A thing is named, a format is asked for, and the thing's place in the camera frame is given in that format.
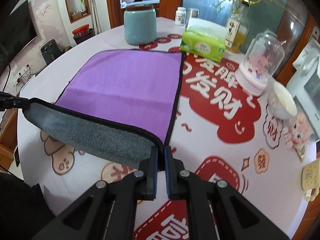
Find purple and grey towel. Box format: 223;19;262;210
23;50;184;170

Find dark air fryer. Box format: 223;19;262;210
41;39;62;65

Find black television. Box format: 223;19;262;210
1;0;37;74

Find cream yellow mug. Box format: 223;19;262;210
301;158;319;202

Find red basket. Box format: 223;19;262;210
72;24;89;37

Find pink plush toy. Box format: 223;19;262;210
283;112;313;161

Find white ceramic bowl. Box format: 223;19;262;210
268;81;297;120

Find white countertop appliance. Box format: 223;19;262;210
286;38;319;142

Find teal ceramic jar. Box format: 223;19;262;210
124;4;157;45

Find glass dome pink flowers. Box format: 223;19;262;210
235;30;285;96

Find liquor bottle yellow liquid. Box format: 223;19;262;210
225;1;250;53

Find green tissue pack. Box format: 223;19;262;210
180;18;227;63

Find white pill bottle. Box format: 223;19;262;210
175;7;187;25

